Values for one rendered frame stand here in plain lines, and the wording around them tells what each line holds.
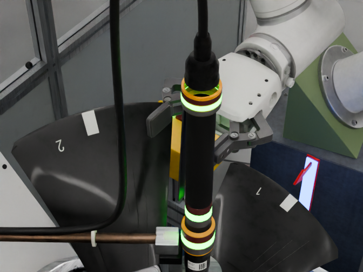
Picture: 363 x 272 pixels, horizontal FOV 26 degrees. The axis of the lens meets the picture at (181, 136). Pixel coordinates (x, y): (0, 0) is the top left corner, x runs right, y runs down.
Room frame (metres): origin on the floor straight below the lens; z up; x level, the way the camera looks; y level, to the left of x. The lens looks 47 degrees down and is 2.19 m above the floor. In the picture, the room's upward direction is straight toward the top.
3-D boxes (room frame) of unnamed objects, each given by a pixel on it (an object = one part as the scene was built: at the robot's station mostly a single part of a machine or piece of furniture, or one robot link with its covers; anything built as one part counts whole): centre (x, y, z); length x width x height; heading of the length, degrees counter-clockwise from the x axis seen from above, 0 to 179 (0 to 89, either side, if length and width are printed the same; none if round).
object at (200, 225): (0.61, -0.02, 1.40); 0.03 x 0.03 x 0.01
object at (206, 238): (0.61, -0.02, 1.38); 0.04 x 0.04 x 0.01
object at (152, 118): (0.71, 0.03, 1.49); 0.07 x 0.03 x 0.03; 141
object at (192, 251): (0.61, -0.02, 1.35); 0.04 x 0.04 x 0.01
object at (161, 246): (0.61, -0.01, 1.31); 0.09 x 0.07 x 0.10; 89
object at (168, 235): (0.61, 0.01, 1.35); 0.02 x 0.02 x 0.02; 89
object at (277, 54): (0.79, -0.11, 1.49); 0.09 x 0.03 x 0.08; 51
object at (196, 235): (0.61, -0.02, 1.37); 0.04 x 0.04 x 0.05
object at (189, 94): (0.61, -0.02, 1.61); 0.04 x 0.04 x 0.03
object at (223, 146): (0.64, -0.06, 1.49); 0.07 x 0.03 x 0.03; 141
